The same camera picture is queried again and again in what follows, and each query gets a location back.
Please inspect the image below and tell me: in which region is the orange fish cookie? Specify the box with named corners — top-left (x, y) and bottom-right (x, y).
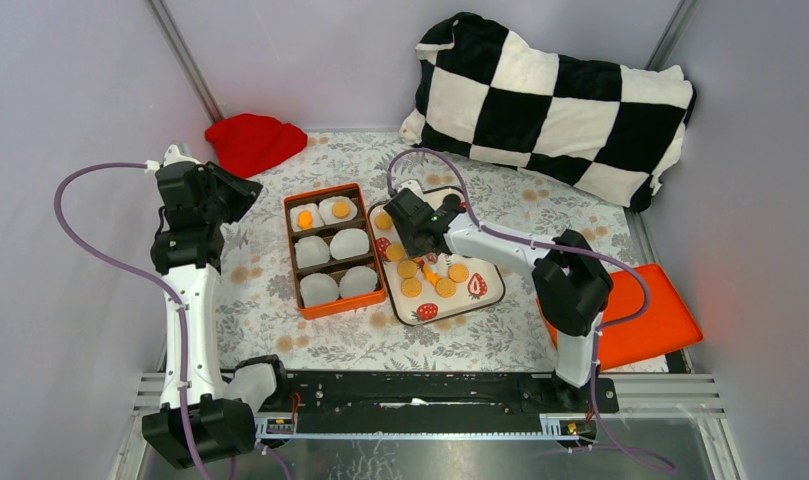
top-left (421, 263), bottom-right (440, 287)
top-left (296, 210), bottom-right (315, 230)

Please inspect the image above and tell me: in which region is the white strawberry tray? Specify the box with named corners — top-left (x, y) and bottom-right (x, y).
top-left (369, 202), bottom-right (505, 326)

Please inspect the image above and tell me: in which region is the round orange cookie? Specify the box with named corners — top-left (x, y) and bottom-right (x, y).
top-left (331, 200), bottom-right (353, 219)
top-left (374, 211), bottom-right (394, 231)
top-left (448, 263), bottom-right (469, 283)
top-left (384, 243), bottom-right (407, 262)
top-left (400, 278), bottom-right (423, 298)
top-left (397, 260), bottom-right (420, 279)

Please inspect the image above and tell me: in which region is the orange cookie tin box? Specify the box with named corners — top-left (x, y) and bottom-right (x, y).
top-left (284, 183), bottom-right (387, 320)

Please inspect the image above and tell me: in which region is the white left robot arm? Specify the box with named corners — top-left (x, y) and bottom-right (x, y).
top-left (142, 157), bottom-right (291, 469)

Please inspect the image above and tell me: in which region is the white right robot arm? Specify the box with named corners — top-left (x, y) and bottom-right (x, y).
top-left (384, 188), bottom-right (613, 412)

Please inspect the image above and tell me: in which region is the black round cookie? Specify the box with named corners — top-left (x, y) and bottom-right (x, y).
top-left (443, 194), bottom-right (461, 205)

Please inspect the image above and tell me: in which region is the red knit hat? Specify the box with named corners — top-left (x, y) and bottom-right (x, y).
top-left (204, 113), bottom-right (308, 179)

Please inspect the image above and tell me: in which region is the floral table mat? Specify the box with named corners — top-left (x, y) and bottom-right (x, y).
top-left (214, 131), bottom-right (642, 372)

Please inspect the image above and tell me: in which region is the black white checkered pillow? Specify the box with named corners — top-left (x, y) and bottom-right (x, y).
top-left (399, 12), bottom-right (696, 212)

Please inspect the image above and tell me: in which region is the orange tin lid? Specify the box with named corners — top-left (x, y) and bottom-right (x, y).
top-left (532, 258), bottom-right (703, 386)

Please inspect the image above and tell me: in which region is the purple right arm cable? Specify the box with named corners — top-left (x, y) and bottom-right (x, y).
top-left (385, 148), bottom-right (678, 476)

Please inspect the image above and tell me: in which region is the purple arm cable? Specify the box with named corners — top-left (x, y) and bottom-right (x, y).
top-left (53, 162), bottom-right (213, 480)
top-left (385, 148), bottom-right (678, 476)

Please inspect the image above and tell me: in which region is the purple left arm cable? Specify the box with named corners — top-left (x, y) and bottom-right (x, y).
top-left (53, 162), bottom-right (213, 480)

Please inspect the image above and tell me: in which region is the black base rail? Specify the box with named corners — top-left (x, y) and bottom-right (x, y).
top-left (255, 370), bottom-right (620, 439)

